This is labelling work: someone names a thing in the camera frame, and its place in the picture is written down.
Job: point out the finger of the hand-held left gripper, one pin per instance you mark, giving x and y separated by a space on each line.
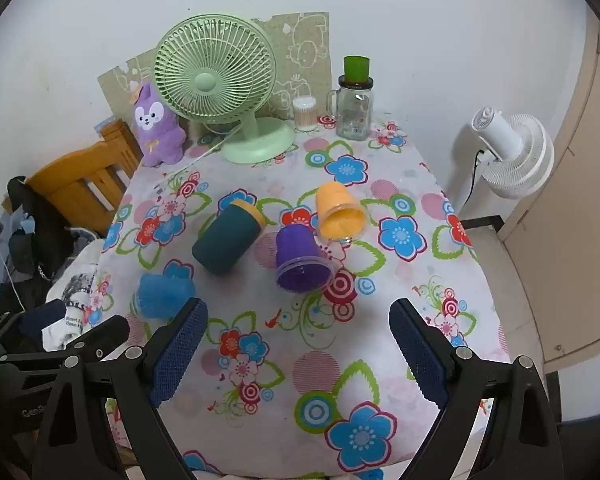
107 332

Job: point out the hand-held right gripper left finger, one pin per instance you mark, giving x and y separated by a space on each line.
177 355

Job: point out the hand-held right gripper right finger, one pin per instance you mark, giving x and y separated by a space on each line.
420 355

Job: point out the blue plastic cup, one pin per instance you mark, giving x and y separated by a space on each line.
162 297

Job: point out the dark teal cup yellow rim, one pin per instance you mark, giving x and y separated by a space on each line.
225 242

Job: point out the purple plastic cup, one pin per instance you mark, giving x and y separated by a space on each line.
300 260

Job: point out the orange plastic cup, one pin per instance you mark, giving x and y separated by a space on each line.
337 210

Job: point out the green plastic cup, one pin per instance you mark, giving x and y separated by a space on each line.
357 67

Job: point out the white printed garment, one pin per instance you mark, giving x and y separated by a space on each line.
77 285

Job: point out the navy sock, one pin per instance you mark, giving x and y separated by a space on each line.
42 317

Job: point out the dark clothes pile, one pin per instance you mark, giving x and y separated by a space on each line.
40 240

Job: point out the floral tablecloth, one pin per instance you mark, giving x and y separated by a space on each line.
305 345

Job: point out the wooden chair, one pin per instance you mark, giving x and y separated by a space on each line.
80 180

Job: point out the purple plush toy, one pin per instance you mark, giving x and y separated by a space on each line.
156 132

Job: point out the beige wooden door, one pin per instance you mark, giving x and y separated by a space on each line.
570 210

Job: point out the white standing fan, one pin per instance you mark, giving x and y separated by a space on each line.
515 155

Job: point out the glass mug jar black lid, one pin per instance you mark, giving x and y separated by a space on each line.
352 112

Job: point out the green desk fan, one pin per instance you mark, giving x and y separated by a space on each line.
205 82

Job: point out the cotton swab container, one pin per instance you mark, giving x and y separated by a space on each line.
305 112

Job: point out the printed cardboard panel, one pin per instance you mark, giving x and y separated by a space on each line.
305 45

